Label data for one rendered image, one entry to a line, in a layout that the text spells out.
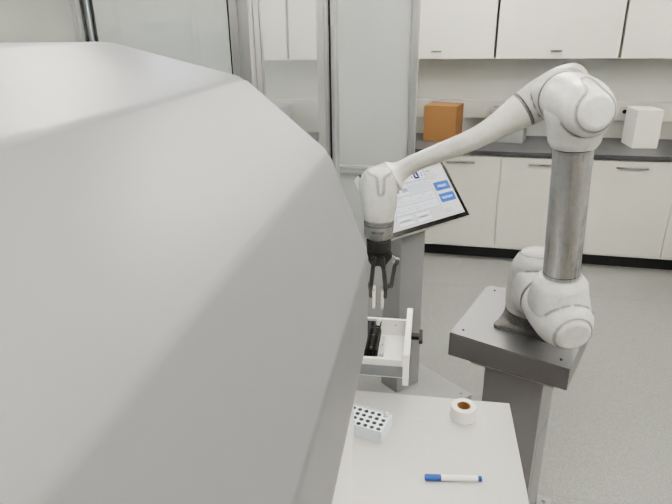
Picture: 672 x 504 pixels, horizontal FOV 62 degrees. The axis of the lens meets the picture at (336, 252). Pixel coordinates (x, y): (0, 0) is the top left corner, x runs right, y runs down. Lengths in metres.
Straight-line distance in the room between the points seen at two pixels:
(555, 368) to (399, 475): 0.63
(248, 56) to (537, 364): 1.26
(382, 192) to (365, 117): 1.65
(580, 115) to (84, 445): 1.33
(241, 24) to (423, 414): 1.14
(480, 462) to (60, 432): 1.38
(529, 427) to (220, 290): 1.81
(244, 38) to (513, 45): 3.81
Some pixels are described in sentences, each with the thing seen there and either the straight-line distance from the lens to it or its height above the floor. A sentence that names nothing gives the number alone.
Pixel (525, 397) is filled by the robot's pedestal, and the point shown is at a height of 0.63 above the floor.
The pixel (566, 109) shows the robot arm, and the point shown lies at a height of 1.61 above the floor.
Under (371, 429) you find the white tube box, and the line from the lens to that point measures 1.57.
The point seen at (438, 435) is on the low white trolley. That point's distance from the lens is 1.62.
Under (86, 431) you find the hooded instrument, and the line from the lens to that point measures 0.26.
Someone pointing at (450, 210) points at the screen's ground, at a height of 1.00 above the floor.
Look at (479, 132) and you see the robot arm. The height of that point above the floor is 1.52.
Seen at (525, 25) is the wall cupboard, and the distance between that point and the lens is 4.78.
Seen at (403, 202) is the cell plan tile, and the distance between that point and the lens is 2.51.
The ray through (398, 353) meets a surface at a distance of 1.81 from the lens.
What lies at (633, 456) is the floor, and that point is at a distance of 2.97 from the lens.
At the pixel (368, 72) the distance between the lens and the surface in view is 3.21.
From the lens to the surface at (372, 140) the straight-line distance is 3.25.
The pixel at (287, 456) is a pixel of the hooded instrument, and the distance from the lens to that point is 0.41.
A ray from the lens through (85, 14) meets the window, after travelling 1.26.
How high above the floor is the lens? 1.79
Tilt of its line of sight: 22 degrees down
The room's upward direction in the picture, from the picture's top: 1 degrees counter-clockwise
